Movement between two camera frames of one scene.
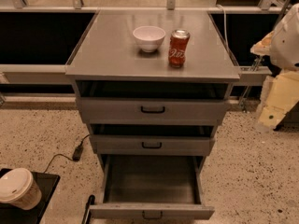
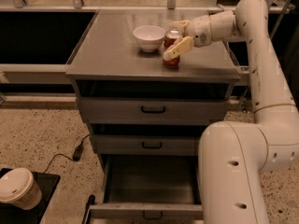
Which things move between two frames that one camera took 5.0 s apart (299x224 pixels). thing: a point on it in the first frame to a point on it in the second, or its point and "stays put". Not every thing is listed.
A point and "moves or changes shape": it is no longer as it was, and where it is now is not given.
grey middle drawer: x=151 y=145 stays put
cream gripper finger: x=280 y=93 to x=198 y=33
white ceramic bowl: x=149 y=37 stays put
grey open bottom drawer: x=152 y=187 stays put
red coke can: x=178 y=42 moves or changes shape
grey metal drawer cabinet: x=152 y=86 stays put
